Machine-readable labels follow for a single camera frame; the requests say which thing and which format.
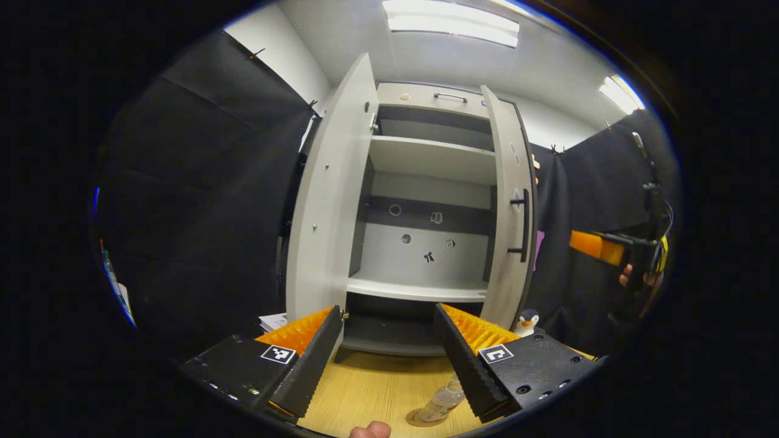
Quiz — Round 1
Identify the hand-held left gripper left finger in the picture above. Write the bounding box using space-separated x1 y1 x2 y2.
178 304 344 425

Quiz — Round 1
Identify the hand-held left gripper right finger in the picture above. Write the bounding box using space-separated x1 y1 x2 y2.
433 302 603 425

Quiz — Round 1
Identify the clear plastic bottle red label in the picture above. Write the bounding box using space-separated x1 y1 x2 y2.
416 374 466 423

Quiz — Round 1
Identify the round brown coaster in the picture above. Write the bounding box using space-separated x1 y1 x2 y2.
406 408 448 427

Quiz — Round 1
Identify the grey cabinet door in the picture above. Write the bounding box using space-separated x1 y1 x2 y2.
481 84 539 332
285 53 379 323

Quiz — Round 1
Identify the grey cabinet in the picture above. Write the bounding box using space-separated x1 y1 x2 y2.
341 81 539 358

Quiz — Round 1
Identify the penguin plush toy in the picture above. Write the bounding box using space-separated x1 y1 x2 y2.
512 308 541 339

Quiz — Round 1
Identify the small ceiling light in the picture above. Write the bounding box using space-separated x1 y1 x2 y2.
598 74 646 115

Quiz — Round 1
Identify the blue edged white panel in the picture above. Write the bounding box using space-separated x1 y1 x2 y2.
91 186 134 329

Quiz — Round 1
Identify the long ceiling light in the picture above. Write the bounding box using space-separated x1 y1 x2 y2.
382 0 520 48

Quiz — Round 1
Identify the black door handle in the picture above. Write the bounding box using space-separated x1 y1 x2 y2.
507 188 532 263

